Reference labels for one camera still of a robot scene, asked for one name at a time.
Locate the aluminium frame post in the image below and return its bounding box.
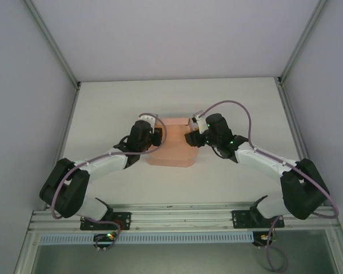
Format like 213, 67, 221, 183
24, 0, 81, 89
277, 0, 331, 86

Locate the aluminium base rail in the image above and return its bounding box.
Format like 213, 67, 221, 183
28, 202, 341, 232

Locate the slotted grey cable duct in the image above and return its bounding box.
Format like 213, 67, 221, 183
39, 231, 255, 245

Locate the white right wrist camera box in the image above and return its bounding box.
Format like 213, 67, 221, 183
190, 110, 208, 134

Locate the aluminium table side rail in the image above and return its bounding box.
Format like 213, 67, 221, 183
276, 84, 314, 163
47, 84, 81, 205

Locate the connector board with green light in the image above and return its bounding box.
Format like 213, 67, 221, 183
93, 232, 118, 252

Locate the connector board with orange plug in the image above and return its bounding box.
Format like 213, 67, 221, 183
253, 232, 275, 249

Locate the grey metal panel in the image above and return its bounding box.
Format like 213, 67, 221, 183
31, 231, 343, 274

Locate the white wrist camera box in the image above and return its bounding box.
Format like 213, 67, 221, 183
138, 113, 161, 134
190, 110, 208, 134

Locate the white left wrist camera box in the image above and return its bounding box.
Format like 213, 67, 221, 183
138, 113, 161, 134

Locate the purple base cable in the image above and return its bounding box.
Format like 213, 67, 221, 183
264, 215, 289, 272
81, 216, 123, 252

